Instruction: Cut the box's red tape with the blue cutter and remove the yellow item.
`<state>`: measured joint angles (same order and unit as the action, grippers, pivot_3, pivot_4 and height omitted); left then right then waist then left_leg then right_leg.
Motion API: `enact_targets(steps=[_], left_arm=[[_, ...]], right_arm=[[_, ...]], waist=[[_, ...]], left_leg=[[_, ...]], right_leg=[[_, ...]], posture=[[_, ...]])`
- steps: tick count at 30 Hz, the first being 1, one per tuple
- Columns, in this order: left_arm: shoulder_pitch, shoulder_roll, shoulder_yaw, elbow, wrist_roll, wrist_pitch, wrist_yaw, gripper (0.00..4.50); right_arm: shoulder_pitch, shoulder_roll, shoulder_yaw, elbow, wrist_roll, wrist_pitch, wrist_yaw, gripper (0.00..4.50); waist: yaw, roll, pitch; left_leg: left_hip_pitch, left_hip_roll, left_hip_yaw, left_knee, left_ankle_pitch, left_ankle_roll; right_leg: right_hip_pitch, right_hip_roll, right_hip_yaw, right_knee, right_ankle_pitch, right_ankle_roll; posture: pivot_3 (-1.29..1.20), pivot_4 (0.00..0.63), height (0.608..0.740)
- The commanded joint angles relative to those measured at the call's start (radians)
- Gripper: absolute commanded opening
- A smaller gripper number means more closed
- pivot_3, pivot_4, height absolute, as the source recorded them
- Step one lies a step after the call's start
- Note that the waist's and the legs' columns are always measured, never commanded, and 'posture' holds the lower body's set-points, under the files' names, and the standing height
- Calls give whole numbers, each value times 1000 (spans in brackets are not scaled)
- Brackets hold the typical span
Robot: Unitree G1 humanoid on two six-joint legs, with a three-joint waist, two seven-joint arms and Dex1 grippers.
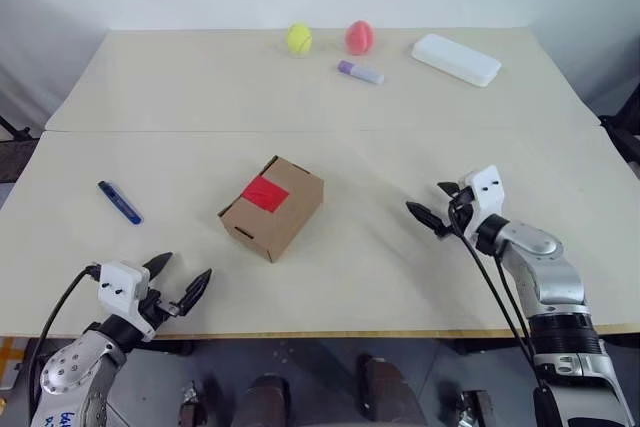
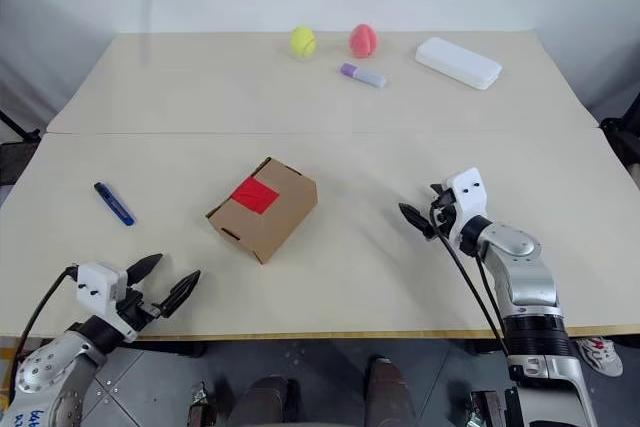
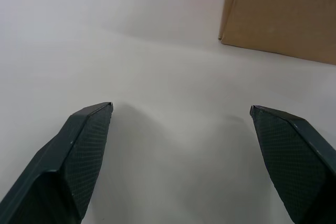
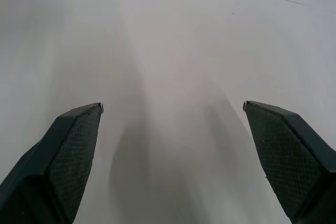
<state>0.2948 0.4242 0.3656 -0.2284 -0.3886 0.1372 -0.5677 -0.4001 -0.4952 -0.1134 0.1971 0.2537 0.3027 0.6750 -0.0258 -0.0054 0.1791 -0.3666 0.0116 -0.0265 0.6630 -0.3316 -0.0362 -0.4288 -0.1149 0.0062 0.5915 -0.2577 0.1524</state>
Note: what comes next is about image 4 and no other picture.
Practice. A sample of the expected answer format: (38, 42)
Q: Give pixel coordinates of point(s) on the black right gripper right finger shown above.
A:
(286, 150)

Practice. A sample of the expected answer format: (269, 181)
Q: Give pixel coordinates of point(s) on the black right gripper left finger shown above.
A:
(65, 155)

